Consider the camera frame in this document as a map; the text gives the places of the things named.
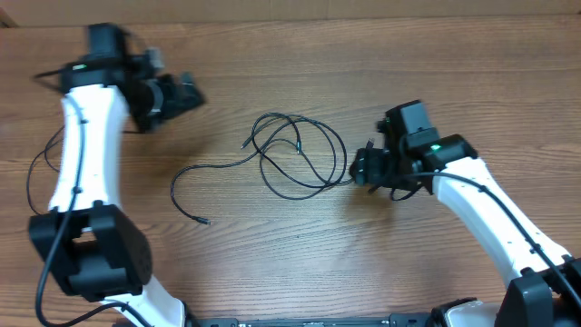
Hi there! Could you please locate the thin black usb cable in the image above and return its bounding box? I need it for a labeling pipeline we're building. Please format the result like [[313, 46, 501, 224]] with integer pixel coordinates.
[[170, 112, 358, 226]]

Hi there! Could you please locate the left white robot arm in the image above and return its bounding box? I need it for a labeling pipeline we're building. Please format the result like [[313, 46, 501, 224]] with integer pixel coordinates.
[[29, 23, 204, 326]]

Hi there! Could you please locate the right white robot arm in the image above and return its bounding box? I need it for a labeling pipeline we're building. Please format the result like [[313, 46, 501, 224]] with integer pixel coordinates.
[[350, 100, 580, 327]]

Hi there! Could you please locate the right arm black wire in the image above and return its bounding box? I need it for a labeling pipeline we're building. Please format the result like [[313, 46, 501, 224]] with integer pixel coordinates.
[[367, 135, 581, 310]]

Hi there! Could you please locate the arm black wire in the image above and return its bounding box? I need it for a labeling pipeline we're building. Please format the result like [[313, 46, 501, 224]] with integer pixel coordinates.
[[367, 135, 581, 310], [31, 67, 155, 327]]

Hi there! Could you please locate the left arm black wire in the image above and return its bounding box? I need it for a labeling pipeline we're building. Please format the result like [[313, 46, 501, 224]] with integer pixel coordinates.
[[31, 67, 155, 327]]

